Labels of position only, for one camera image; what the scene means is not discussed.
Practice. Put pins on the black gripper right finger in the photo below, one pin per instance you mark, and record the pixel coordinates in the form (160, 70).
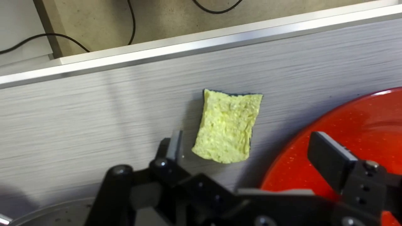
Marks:
(360, 184)

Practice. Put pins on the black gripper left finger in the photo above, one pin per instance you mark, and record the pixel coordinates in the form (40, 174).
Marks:
(177, 193)

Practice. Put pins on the yellow green sponge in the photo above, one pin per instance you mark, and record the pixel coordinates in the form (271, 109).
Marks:
(228, 126)

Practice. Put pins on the red plate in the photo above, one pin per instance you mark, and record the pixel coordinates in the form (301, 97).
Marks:
(356, 134)

